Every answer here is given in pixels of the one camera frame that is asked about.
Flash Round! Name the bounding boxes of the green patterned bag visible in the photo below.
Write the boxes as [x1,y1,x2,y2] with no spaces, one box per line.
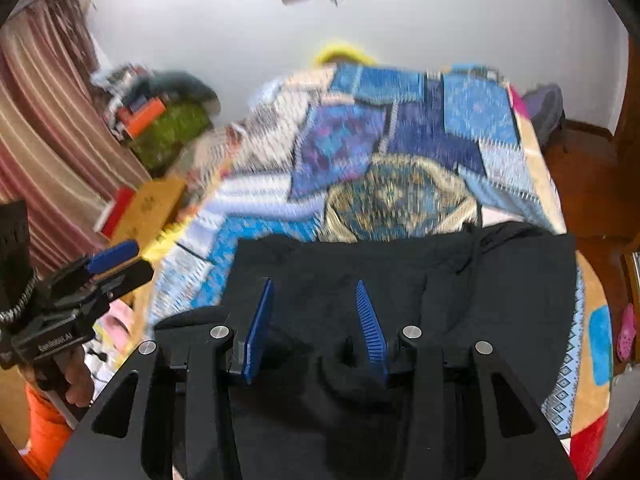
[127,102,212,171]

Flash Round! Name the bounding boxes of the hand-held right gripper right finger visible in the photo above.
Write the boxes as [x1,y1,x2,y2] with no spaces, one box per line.
[354,280,579,480]

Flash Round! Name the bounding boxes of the person's orange-sleeved left forearm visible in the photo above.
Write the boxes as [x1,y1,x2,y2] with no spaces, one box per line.
[22,380,76,478]

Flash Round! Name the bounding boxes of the yellow plastic chair back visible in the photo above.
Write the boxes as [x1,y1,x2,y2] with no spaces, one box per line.
[314,40,376,68]

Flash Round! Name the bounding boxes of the person's left hand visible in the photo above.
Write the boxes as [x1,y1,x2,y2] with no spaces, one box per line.
[64,347,96,408]

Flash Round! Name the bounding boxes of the red box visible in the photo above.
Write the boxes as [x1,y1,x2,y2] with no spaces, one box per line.
[95,187,136,236]

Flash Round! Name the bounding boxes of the striped beige cloth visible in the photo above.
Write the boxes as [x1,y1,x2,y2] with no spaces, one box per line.
[187,122,253,183]

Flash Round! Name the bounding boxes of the orange box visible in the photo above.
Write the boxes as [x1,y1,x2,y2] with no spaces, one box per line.
[125,97,167,137]

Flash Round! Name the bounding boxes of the striped pink curtain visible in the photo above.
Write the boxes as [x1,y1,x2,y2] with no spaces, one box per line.
[0,0,151,276]

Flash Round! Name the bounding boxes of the small bamboo folding table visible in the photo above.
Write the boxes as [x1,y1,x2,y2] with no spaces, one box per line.
[110,177,188,256]

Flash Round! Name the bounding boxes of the grey backpack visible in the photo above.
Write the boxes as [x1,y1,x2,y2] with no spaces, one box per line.
[520,82,567,143]

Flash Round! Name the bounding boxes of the yellow cloth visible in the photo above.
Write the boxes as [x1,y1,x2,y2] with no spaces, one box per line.
[150,222,183,261]

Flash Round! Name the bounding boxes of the pink slipper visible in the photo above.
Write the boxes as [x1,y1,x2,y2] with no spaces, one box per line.
[615,302,637,362]

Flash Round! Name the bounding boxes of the blue patchwork blanket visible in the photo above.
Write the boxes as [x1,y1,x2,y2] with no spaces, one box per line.
[145,60,616,476]

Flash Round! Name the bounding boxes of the black-white braided cable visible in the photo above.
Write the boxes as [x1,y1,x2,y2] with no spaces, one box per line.
[0,275,38,323]

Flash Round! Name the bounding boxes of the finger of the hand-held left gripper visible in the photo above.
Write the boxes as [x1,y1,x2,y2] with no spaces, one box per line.
[55,260,156,326]
[42,240,141,294]

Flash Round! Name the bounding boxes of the black zip hoodie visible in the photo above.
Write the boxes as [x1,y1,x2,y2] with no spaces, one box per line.
[152,222,578,480]

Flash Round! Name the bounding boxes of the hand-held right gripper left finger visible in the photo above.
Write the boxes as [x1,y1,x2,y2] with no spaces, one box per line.
[50,277,276,480]

